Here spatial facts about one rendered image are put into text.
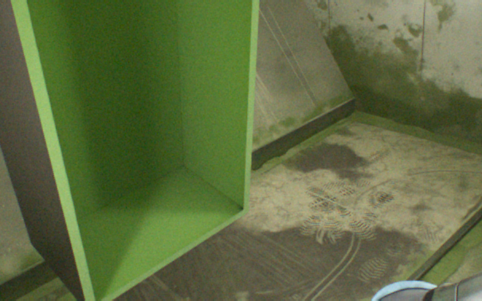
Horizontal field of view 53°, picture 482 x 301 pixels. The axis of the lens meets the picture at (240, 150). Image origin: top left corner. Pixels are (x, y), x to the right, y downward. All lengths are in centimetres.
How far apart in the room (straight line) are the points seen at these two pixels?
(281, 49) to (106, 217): 176
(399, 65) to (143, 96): 181
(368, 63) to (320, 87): 32
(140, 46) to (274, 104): 147
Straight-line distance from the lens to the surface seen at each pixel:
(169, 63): 161
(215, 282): 203
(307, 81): 307
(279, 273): 203
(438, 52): 288
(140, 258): 152
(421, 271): 206
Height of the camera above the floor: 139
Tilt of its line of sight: 27 degrees down
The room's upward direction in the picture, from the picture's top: 7 degrees counter-clockwise
